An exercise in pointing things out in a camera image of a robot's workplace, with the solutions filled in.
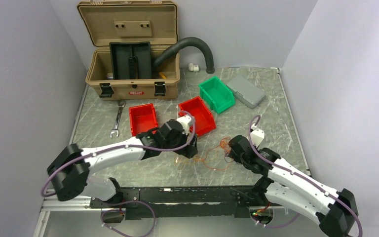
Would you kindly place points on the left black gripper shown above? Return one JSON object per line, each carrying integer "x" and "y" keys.
{"x": 190, "y": 150}

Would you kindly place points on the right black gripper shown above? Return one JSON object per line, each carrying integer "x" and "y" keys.
{"x": 232, "y": 154}

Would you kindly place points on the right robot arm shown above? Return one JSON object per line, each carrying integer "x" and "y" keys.
{"x": 334, "y": 211}

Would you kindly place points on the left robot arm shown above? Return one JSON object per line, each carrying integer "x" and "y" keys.
{"x": 70, "y": 173}

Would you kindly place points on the left red plastic bin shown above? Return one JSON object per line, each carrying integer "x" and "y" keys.
{"x": 142, "y": 118}

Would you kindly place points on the red plastic bin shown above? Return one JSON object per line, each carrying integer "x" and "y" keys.
{"x": 142, "y": 118}
{"x": 204, "y": 120}

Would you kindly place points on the right red plastic bin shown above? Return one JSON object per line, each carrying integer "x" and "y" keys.
{"x": 204, "y": 120}

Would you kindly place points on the grey plastic case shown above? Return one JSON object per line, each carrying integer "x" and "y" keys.
{"x": 245, "y": 91}

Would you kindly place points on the silver wrench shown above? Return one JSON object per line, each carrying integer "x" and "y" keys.
{"x": 114, "y": 131}

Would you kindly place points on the yellow item in toolbox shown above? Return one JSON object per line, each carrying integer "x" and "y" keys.
{"x": 162, "y": 75}

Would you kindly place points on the green plastic bin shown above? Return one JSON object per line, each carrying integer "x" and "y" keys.
{"x": 216, "y": 94}

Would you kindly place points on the white pipe fitting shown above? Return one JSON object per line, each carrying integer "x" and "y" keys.
{"x": 193, "y": 68}

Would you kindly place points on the black toolbox tray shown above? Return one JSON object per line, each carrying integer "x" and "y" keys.
{"x": 131, "y": 60}

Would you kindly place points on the tan plastic toolbox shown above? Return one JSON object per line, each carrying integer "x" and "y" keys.
{"x": 128, "y": 36}

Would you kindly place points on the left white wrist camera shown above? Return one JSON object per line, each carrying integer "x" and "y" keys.
{"x": 186, "y": 122}

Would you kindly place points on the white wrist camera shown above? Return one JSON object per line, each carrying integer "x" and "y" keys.
{"x": 186, "y": 122}
{"x": 258, "y": 138}

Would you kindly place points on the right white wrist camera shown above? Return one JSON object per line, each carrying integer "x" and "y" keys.
{"x": 258, "y": 138}

